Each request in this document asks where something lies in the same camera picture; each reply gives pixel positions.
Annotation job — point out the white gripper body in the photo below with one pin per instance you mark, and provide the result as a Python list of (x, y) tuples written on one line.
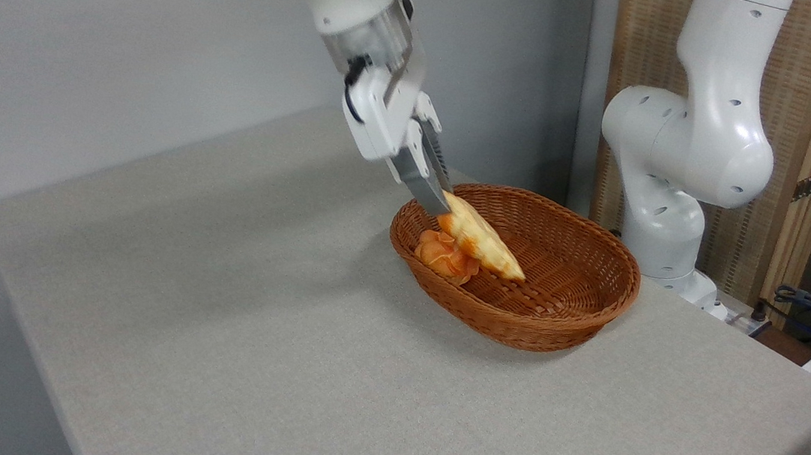
[(383, 120)]

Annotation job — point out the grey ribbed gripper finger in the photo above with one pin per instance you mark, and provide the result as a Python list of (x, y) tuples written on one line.
[(421, 184), (437, 154)]

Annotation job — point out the long braided yellow bread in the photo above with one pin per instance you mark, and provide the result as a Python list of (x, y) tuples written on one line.
[(483, 239)]

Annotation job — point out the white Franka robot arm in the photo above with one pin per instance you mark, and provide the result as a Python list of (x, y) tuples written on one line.
[(712, 139)]

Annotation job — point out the round orange bread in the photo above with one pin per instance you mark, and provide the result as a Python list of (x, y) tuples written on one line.
[(444, 258)]

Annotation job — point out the brown wicker basket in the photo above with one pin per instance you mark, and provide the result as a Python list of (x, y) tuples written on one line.
[(581, 276)]

